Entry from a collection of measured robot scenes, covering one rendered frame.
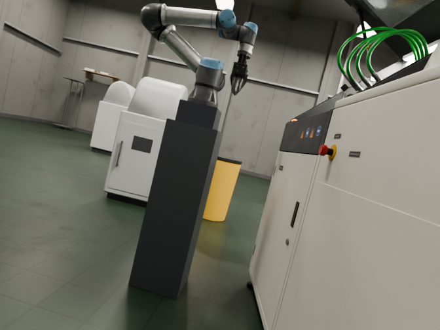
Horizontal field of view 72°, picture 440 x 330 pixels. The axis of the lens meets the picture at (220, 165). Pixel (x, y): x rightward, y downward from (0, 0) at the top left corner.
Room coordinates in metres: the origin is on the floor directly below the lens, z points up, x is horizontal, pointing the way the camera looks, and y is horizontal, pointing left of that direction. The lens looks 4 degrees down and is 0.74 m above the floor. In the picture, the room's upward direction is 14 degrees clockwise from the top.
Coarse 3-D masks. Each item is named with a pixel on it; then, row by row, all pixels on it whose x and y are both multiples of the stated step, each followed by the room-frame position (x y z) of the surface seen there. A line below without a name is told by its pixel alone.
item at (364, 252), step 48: (384, 96) 0.73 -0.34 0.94; (432, 96) 0.56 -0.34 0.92; (336, 144) 0.94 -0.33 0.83; (384, 144) 0.67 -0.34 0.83; (432, 144) 0.53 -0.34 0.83; (336, 192) 0.84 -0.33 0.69; (384, 192) 0.62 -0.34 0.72; (432, 192) 0.49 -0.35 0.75; (336, 240) 0.77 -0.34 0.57; (384, 240) 0.58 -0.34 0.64; (432, 240) 0.46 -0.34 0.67; (288, 288) 1.02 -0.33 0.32; (336, 288) 0.70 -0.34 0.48; (384, 288) 0.54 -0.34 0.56; (432, 288) 0.44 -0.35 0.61
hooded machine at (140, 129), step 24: (144, 96) 2.91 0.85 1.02; (168, 96) 2.93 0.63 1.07; (120, 120) 2.79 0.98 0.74; (144, 120) 2.79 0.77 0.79; (120, 144) 2.77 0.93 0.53; (144, 144) 2.79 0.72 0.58; (120, 168) 2.79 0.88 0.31; (144, 168) 2.79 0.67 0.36; (120, 192) 2.79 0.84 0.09; (144, 192) 2.79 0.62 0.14
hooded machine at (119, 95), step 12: (120, 84) 6.25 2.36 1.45; (108, 96) 6.26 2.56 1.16; (120, 96) 6.25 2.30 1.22; (132, 96) 6.30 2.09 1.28; (108, 108) 6.21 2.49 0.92; (120, 108) 6.20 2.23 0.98; (96, 120) 6.22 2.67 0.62; (108, 120) 6.21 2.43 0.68; (96, 132) 6.22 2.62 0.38; (108, 132) 6.21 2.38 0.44; (96, 144) 6.22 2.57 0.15; (108, 144) 6.20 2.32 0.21
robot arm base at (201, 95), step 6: (198, 84) 1.44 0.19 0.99; (204, 84) 1.43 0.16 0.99; (192, 90) 1.45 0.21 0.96; (198, 90) 1.43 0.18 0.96; (204, 90) 1.42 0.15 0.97; (210, 90) 1.43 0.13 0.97; (216, 90) 1.46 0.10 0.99; (192, 96) 1.45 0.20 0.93; (198, 96) 1.41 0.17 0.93; (204, 96) 1.41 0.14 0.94; (210, 96) 1.43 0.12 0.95; (216, 96) 1.46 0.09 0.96; (198, 102) 1.41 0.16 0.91; (204, 102) 1.41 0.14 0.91; (210, 102) 1.42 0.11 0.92; (216, 102) 1.45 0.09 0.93
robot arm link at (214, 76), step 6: (204, 60) 1.44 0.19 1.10; (210, 60) 1.43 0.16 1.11; (216, 60) 1.43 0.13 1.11; (204, 66) 1.43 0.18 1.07; (210, 66) 1.43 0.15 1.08; (216, 66) 1.43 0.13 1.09; (222, 66) 1.46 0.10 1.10; (198, 72) 1.45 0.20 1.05; (204, 72) 1.43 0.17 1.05; (210, 72) 1.43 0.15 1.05; (216, 72) 1.44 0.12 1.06; (222, 72) 1.48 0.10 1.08; (198, 78) 1.44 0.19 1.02; (204, 78) 1.43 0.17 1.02; (210, 78) 1.43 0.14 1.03; (216, 78) 1.44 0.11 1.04; (222, 78) 1.52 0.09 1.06; (210, 84) 1.43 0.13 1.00; (216, 84) 1.45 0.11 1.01
